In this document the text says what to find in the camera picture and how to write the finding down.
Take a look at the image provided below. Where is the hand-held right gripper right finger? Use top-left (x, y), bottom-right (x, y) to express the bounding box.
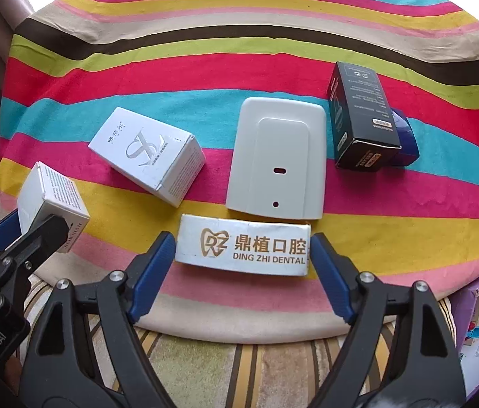
top-left (310, 234), bottom-right (467, 408)

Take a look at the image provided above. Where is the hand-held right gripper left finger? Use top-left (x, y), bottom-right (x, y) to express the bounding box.
top-left (20, 230), bottom-right (177, 408)

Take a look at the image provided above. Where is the small white box black print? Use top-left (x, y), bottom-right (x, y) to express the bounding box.
top-left (16, 160), bottom-right (91, 255)

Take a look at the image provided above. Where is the long white box gold print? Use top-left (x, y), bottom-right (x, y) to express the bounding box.
top-left (174, 213), bottom-right (312, 277)

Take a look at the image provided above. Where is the beige striped tasselled cushion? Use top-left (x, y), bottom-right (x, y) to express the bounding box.
top-left (18, 272), bottom-right (457, 408)

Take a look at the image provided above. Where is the white box silver logo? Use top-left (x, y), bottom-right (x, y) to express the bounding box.
top-left (87, 107), bottom-right (206, 208)

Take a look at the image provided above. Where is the white plastic cover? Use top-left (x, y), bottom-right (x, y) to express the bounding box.
top-left (225, 97), bottom-right (327, 222)

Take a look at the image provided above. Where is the small blue box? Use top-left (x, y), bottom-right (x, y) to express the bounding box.
top-left (388, 108), bottom-right (419, 168)

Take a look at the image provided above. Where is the black cardboard box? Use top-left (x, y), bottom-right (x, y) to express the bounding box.
top-left (327, 61), bottom-right (402, 173)

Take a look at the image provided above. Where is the colourful striped blanket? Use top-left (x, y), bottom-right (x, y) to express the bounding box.
top-left (0, 0), bottom-right (479, 343)

